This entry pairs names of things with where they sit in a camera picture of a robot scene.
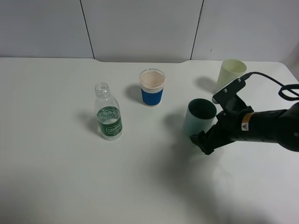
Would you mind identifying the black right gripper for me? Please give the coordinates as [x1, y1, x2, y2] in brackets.
[190, 109, 245, 155]

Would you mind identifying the teal plastic cup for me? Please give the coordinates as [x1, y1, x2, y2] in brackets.
[183, 98, 217, 137]

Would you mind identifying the clear bottle with green label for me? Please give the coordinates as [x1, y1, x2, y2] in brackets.
[94, 82, 122, 140]

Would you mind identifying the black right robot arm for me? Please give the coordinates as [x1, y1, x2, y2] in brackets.
[190, 103, 299, 155]

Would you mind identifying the pale green plastic cup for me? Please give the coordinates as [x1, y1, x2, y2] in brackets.
[214, 59, 247, 93]

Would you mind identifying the clear cup with blue sleeve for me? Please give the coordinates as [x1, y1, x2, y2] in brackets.
[139, 69, 166, 107]

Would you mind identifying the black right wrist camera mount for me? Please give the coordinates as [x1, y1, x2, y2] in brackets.
[212, 77, 253, 116]

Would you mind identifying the black right cable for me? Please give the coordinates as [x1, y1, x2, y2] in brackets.
[242, 71, 299, 100]

